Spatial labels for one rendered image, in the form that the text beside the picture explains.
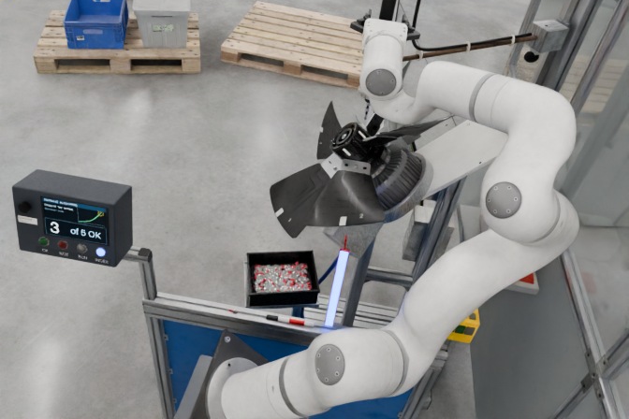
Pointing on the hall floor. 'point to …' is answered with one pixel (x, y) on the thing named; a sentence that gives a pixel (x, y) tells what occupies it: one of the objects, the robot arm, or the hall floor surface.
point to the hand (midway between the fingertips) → (386, 19)
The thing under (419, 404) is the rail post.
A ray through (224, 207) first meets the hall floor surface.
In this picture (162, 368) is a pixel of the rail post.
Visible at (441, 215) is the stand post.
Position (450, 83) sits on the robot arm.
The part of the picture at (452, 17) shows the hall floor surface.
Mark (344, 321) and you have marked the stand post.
